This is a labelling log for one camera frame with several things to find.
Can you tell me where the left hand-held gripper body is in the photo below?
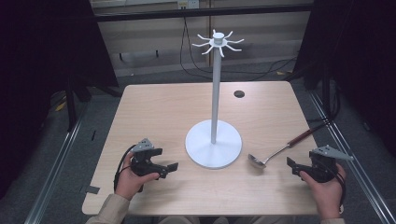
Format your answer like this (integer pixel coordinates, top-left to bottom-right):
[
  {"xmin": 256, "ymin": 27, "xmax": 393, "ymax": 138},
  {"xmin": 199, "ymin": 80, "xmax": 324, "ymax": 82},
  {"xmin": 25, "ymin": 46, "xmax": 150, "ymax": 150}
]
[{"xmin": 129, "ymin": 138, "xmax": 170, "ymax": 180}]

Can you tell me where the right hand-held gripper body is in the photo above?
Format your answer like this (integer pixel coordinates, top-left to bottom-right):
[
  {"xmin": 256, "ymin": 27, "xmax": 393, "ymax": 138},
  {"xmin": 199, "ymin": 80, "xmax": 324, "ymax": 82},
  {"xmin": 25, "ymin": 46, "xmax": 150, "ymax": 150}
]
[{"xmin": 307, "ymin": 145, "xmax": 355, "ymax": 184}]

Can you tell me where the person's left hand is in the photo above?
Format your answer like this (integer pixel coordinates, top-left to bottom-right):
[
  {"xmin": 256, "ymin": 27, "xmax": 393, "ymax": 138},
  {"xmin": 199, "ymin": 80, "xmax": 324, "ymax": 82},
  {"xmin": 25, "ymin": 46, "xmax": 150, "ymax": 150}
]
[{"xmin": 115, "ymin": 151, "xmax": 161, "ymax": 202}]

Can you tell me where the person's right hand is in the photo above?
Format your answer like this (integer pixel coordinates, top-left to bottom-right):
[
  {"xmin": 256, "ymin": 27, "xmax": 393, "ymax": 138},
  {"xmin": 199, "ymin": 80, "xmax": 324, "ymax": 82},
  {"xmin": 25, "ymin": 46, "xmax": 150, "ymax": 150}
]
[{"xmin": 300, "ymin": 163, "xmax": 347, "ymax": 220}]

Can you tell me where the grey tape piece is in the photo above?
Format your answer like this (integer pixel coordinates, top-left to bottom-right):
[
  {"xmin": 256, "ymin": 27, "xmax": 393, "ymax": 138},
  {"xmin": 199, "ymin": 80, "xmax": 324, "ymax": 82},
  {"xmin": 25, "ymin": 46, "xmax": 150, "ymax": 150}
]
[{"xmin": 83, "ymin": 185, "xmax": 101, "ymax": 196}]

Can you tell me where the white hook stand rack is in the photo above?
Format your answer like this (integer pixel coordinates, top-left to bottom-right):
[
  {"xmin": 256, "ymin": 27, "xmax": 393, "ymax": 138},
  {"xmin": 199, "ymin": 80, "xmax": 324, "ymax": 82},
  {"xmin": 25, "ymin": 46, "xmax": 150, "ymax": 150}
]
[{"xmin": 185, "ymin": 28, "xmax": 246, "ymax": 171}]

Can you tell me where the black curtain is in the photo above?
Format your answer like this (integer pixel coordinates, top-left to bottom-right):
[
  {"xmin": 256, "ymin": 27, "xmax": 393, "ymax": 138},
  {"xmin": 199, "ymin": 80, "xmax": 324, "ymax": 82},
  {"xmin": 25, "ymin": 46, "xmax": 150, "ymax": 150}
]
[
  {"xmin": 0, "ymin": 0, "xmax": 120, "ymax": 200},
  {"xmin": 293, "ymin": 0, "xmax": 396, "ymax": 158}
]

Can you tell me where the black horizontal metal beam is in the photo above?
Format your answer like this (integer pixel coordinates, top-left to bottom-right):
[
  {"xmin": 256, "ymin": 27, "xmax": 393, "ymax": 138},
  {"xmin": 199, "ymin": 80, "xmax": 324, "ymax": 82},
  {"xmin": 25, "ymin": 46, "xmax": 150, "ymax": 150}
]
[{"xmin": 92, "ymin": 3, "xmax": 314, "ymax": 22}]

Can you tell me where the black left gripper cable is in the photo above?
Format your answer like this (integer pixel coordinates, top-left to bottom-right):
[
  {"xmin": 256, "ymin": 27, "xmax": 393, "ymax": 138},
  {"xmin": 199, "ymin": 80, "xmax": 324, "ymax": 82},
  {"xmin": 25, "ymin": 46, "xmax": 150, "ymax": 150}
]
[{"xmin": 113, "ymin": 144, "xmax": 138, "ymax": 192}]

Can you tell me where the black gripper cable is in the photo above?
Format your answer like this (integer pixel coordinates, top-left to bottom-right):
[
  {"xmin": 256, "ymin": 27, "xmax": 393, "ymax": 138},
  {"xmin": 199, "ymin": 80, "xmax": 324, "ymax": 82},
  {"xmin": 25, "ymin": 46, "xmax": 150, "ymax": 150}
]
[
  {"xmin": 323, "ymin": 161, "xmax": 347, "ymax": 207},
  {"xmin": 113, "ymin": 144, "xmax": 138, "ymax": 192}
]

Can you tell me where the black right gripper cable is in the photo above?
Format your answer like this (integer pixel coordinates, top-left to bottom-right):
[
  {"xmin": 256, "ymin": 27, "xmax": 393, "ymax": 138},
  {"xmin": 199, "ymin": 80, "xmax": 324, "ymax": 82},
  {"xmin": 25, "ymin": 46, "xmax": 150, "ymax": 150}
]
[{"xmin": 323, "ymin": 161, "xmax": 347, "ymax": 207}]

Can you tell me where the metal floor rail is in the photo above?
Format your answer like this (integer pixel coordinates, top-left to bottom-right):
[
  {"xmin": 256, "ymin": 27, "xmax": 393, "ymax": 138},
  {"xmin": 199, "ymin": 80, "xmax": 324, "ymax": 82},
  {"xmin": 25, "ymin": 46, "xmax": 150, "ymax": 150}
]
[
  {"xmin": 307, "ymin": 89, "xmax": 396, "ymax": 224},
  {"xmin": 23, "ymin": 113, "xmax": 87, "ymax": 224}
]

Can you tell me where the steel ladle with dark handle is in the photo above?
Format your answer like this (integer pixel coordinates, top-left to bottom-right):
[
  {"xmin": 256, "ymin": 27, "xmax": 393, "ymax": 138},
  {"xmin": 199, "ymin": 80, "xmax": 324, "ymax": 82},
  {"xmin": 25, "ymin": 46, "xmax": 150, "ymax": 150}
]
[{"xmin": 247, "ymin": 121, "xmax": 327, "ymax": 170}]

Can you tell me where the white wall socket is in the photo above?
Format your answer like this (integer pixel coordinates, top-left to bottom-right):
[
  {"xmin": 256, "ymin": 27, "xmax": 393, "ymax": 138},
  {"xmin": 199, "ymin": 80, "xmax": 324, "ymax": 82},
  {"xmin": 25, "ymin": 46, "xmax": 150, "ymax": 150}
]
[{"xmin": 177, "ymin": 0, "xmax": 200, "ymax": 10}]

